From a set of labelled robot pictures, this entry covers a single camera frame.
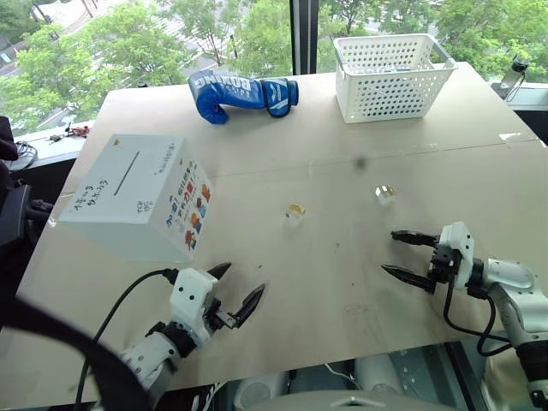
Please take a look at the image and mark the black camera on stand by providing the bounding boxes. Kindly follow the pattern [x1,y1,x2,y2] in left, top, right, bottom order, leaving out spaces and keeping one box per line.
[499,57,531,103]

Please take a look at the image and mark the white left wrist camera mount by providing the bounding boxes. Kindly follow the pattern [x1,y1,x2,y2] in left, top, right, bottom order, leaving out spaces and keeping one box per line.
[169,268,220,346]

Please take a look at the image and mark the white cardboard box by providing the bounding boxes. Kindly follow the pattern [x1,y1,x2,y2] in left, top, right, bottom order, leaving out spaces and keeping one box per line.
[57,134,214,264]

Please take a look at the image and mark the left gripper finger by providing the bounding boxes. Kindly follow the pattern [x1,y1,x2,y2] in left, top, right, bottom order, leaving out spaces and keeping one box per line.
[233,282,266,331]
[208,262,233,282]

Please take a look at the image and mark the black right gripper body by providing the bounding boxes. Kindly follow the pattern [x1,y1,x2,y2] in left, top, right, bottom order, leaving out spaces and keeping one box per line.
[426,238,462,287]

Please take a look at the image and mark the thin white cable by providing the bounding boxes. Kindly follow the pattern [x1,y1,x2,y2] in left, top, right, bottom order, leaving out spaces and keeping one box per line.
[324,362,359,381]

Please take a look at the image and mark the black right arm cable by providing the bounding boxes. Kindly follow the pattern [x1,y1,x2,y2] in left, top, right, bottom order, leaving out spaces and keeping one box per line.
[442,280,515,357]

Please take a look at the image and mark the black equipment with cables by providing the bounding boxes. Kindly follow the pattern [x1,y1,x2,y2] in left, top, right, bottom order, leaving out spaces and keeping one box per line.
[0,114,55,260]

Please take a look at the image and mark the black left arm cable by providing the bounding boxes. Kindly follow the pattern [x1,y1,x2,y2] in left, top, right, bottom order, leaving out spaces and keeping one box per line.
[74,268,179,408]

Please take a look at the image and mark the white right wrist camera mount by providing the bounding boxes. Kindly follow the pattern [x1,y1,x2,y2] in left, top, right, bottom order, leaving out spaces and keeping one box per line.
[438,221,476,289]

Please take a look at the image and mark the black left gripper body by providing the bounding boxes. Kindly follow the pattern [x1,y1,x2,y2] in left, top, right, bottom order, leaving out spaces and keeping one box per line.
[204,295,240,333]

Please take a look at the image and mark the small red tools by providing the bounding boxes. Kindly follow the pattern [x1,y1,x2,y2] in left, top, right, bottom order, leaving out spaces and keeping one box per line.
[48,122,92,143]

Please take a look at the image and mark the grey rounded robot torso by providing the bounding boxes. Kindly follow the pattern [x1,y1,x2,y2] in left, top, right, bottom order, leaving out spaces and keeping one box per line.
[247,388,457,411]

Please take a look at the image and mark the blue boxing glove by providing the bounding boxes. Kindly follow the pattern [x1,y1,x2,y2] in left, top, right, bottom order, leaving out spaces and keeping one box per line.
[188,68,300,127]

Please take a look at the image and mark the black curved strap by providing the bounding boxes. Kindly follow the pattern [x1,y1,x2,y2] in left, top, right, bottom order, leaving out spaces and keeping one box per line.
[0,294,156,411]

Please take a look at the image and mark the white rounded cylinder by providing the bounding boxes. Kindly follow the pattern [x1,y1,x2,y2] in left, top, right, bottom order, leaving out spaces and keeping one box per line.
[234,371,293,411]
[354,353,406,397]

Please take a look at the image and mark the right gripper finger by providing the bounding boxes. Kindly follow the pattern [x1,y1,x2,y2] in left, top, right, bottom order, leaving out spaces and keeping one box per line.
[390,229,440,248]
[380,264,438,295]

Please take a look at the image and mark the black window frame pillar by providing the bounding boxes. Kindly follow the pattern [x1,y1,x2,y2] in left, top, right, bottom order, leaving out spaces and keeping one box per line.
[289,0,320,74]

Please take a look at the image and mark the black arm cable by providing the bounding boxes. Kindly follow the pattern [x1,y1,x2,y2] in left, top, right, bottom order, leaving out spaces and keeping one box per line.
[442,280,515,357]
[74,268,179,408]

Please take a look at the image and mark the blue white item in basket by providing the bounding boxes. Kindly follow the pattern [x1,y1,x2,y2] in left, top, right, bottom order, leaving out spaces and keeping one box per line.
[358,65,413,75]

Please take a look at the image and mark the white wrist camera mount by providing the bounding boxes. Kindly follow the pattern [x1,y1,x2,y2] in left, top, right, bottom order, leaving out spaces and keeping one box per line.
[438,221,476,289]
[169,268,220,346]

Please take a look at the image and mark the white perforated plastic basket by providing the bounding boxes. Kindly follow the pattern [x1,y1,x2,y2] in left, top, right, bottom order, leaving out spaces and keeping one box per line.
[332,33,459,125]

